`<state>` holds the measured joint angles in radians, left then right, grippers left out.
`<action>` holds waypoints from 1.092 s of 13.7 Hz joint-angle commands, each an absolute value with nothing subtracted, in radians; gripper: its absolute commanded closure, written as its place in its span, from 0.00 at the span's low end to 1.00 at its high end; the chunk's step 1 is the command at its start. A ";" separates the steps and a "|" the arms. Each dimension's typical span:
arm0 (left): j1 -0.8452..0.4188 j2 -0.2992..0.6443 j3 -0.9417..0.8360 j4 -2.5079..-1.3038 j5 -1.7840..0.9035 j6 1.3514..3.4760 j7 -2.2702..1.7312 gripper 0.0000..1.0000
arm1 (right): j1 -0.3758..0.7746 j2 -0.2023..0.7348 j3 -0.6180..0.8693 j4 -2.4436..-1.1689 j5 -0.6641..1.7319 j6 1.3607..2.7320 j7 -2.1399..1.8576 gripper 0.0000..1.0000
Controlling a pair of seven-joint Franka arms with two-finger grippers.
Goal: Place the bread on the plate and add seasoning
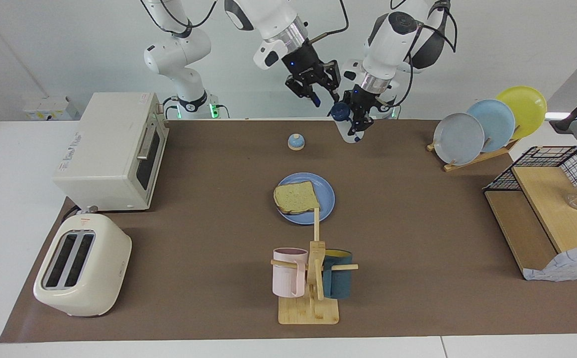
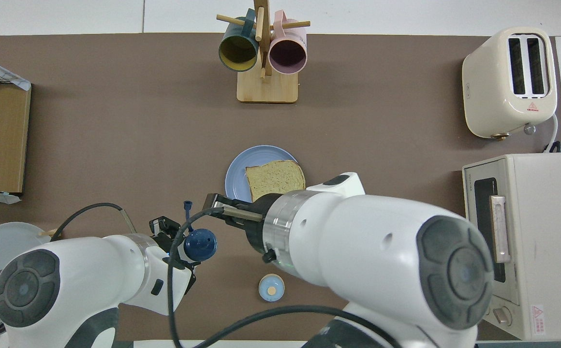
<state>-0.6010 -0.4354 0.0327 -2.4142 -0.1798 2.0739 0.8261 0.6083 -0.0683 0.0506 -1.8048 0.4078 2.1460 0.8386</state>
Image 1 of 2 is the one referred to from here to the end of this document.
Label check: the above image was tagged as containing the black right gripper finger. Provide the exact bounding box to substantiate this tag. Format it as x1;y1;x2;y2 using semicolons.
285;75;321;107
321;60;342;102

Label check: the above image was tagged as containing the translucent squeeze bottle blue cap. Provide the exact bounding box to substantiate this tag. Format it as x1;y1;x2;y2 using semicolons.
330;102;369;144

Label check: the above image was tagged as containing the slice of brown bread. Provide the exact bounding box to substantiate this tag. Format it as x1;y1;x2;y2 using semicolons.
273;180;321;215

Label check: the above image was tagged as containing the blue round plate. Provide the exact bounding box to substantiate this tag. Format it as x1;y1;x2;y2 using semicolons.
274;172;336;225

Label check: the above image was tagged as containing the grey plate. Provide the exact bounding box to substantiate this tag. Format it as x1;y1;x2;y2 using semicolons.
433;112;485;166

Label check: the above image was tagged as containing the wooden plate rack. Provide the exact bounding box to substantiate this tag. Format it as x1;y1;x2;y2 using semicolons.
427;124;522;173

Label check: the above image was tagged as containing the light blue plate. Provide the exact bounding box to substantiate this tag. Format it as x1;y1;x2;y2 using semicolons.
467;99;516;153

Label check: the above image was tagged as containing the yellow plate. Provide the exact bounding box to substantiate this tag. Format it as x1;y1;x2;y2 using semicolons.
495;86;548;141

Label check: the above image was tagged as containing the dark teal mug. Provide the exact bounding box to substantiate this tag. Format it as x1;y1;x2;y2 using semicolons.
322;249;354;300

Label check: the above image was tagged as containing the pink mug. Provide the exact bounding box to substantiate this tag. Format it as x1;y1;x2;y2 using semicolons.
272;248;309;298

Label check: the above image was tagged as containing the large brown table mat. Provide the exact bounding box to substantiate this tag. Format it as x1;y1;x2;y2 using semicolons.
0;118;577;344

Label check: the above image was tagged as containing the wooden mug tree stand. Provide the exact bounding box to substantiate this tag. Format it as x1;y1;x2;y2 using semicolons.
271;208;359;325

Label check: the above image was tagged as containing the white toaster oven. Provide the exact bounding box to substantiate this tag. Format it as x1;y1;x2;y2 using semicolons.
52;91;170;211

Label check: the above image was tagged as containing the white power strip box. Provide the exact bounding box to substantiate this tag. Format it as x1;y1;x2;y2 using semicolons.
22;96;81;121

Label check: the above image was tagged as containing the cream two-slot toaster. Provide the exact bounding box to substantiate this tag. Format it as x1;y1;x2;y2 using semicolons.
33;211;133;318

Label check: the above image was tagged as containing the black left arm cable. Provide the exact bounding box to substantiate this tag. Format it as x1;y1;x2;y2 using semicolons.
377;0;458;107

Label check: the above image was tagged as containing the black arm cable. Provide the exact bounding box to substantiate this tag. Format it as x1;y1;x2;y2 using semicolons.
139;0;350;45
377;0;458;107

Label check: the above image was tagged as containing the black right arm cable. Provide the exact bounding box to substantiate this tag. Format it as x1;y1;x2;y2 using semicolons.
139;0;350;45

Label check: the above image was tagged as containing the wooden shelf with wire basket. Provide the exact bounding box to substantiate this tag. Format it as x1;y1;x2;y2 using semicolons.
482;145;577;282

